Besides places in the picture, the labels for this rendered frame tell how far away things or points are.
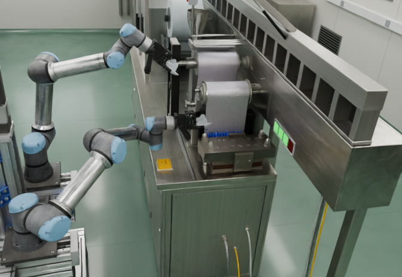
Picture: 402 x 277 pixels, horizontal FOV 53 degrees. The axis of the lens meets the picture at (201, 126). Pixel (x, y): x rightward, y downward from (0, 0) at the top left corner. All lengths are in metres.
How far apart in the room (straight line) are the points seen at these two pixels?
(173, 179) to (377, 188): 0.98
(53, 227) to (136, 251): 1.34
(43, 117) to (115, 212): 1.26
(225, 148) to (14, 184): 1.04
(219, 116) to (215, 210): 0.52
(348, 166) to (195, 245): 1.17
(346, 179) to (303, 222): 1.80
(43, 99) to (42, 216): 0.71
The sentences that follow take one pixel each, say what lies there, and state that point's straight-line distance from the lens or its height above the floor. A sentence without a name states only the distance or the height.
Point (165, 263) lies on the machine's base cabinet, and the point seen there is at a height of 0.32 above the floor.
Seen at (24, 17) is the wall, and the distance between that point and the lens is 7.81.
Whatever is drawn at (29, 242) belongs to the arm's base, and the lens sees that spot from 1.91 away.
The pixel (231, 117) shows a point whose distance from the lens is 2.25.
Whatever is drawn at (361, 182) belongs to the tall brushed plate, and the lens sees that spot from 1.65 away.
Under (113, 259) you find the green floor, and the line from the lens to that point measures 2.95.
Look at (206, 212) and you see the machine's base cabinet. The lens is 2.26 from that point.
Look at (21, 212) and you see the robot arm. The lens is 1.81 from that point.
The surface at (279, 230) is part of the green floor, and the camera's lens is 3.24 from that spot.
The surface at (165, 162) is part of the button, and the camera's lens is 2.19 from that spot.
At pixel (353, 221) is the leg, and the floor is 1.01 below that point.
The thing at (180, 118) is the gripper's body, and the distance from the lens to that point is 2.16.
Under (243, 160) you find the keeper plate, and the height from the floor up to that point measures 0.98.
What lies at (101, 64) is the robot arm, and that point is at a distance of 1.94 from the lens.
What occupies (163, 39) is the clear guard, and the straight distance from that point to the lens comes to 3.08.
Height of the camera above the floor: 2.16
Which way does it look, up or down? 29 degrees down
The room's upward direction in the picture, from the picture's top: 4 degrees clockwise
